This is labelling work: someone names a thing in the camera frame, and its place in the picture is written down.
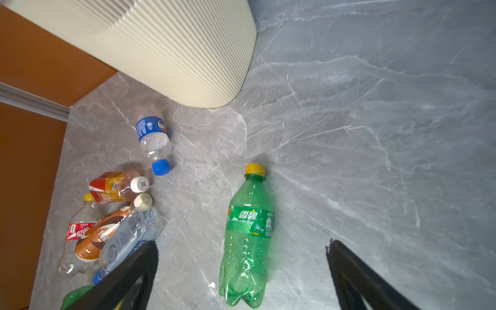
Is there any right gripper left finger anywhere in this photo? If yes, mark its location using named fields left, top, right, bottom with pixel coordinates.
left=68, top=241, right=159, bottom=309

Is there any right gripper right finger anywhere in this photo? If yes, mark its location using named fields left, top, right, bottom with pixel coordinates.
left=326, top=239, right=419, bottom=310

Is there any large green Sprite bottle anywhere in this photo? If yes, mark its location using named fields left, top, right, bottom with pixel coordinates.
left=60, top=285, right=93, bottom=310

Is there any brown Nescafe bottle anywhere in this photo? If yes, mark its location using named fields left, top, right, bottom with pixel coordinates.
left=75, top=193, right=153, bottom=263

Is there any pale blue label bottle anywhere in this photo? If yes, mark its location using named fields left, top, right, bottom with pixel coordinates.
left=93, top=207, right=165, bottom=285

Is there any clear bottle red label yellow cap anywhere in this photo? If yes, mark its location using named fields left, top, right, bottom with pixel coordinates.
left=58, top=193, right=103, bottom=277

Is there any small green Sprite bottle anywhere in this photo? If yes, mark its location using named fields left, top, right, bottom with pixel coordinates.
left=219, top=164, right=275, bottom=309

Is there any blue label clear bottle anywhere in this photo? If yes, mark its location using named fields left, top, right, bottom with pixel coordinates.
left=134, top=102, right=172, bottom=176

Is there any cream ribbed waste bin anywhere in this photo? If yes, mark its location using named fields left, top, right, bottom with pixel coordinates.
left=5, top=0, right=257, bottom=109

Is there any left aluminium corner post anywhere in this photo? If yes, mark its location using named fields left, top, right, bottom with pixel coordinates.
left=1, top=83, right=70, bottom=122

